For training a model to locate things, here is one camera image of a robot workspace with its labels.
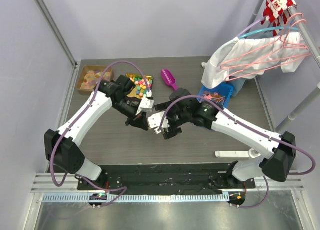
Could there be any grey blue cloth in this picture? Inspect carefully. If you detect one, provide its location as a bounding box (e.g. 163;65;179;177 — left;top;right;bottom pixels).
228;78;246;97

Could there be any magenta plastic scoop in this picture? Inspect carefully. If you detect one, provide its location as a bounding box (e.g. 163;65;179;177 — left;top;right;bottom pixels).
161;69;178;91

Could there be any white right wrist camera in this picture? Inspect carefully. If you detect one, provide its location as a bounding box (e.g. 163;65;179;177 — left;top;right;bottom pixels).
147;111;170;134

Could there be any aluminium frame rail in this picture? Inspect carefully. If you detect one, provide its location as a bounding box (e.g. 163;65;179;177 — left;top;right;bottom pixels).
31;173;305;195

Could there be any blue bin of lollipops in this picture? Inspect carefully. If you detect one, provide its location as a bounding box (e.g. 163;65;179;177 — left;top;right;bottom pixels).
198;83;234;108

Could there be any gold tin of popsicle candies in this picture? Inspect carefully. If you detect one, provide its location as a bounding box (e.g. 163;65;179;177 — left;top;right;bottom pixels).
76;65;107;95

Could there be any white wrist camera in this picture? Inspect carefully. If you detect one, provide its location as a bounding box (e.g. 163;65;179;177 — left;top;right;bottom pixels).
147;111;170;134
136;90;155;115

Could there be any teal hanger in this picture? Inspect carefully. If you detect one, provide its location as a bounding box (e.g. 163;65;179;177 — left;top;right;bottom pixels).
233;26;299;39

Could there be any slotted cable duct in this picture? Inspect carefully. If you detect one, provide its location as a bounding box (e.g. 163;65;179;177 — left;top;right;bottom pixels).
42;192;230;203

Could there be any aluminium corner post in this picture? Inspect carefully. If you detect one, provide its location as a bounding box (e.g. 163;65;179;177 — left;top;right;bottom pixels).
34;0;77;68

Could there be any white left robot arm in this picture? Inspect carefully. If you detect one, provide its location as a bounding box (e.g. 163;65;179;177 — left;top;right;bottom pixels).
44;75;154;190

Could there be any red white cloth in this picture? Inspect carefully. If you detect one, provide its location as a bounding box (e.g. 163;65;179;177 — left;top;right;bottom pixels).
261;0;297;28

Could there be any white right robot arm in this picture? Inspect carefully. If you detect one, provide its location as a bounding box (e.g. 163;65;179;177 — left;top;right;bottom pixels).
148;88;297;188

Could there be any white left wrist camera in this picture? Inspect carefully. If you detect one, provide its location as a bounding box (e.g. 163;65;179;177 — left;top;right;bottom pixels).
136;90;155;115

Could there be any white shirt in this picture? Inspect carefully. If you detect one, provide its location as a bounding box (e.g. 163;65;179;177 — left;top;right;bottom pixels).
201;31;311;88

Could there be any pink wire hanger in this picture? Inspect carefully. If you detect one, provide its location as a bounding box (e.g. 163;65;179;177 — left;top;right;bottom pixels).
219;12;311;81

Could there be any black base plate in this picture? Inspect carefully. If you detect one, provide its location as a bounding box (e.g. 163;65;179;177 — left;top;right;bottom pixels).
77;164;256;191

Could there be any dark tin of star candies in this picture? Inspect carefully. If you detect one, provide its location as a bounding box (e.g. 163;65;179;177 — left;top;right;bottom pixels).
125;72;154;99

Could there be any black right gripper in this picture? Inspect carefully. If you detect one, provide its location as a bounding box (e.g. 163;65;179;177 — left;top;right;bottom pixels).
155;101;191;139

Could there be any grey clothes rack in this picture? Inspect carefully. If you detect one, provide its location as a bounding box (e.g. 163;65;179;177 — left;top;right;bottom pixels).
249;0;320;136

